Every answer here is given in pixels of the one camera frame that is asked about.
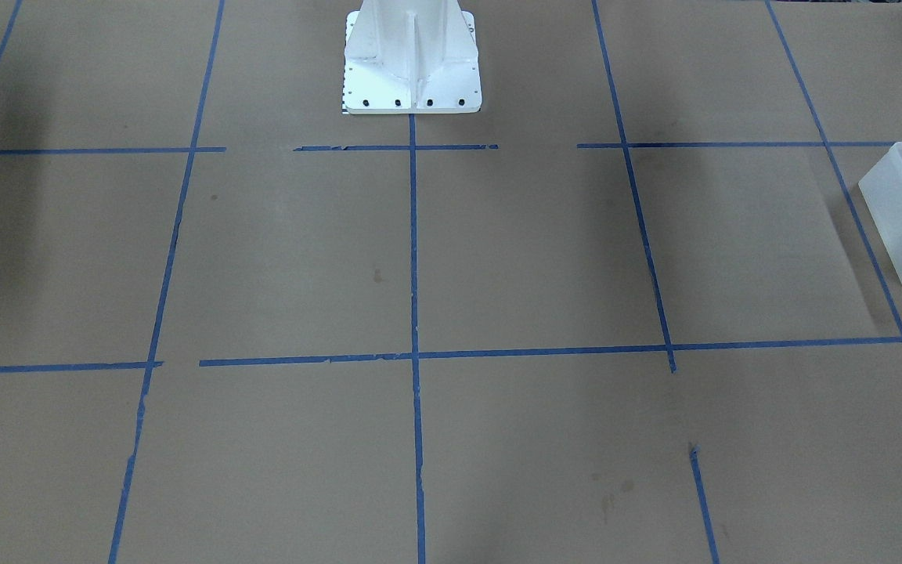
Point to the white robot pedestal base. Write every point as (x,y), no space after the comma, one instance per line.
(411,57)

